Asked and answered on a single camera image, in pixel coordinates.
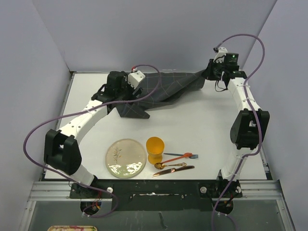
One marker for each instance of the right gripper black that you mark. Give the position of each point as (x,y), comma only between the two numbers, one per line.
(208,74)

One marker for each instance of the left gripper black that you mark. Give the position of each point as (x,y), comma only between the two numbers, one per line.
(130,96)

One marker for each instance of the dark grey checked cloth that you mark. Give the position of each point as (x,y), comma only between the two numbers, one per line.
(172,87)

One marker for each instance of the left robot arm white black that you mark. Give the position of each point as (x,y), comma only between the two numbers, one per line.
(61,150)

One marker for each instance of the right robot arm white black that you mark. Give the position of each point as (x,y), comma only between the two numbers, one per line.
(248,130)

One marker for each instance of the orange plastic cup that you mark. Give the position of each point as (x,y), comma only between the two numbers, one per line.
(155,148)

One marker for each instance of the beige plate with plant motif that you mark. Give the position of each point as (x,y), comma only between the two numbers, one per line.
(125,158)

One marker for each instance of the orange plastic fork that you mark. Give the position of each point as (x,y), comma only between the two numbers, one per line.
(180,156)

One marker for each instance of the blue plastic fork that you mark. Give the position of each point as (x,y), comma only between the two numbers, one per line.
(188,155)

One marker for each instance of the gold metal spoon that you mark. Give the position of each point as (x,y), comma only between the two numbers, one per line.
(162,166)

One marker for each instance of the copper metal knife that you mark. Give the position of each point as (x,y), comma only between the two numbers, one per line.
(172,170)

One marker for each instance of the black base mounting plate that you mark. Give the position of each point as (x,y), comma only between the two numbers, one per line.
(169,195)

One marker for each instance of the floral tray edge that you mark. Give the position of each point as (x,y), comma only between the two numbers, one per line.
(72,228)

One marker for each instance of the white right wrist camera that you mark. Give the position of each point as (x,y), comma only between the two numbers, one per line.
(220,55)

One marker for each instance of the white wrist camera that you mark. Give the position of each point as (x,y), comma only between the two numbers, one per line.
(135,78)
(220,55)

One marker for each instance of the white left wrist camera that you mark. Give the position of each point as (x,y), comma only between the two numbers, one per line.
(135,78)

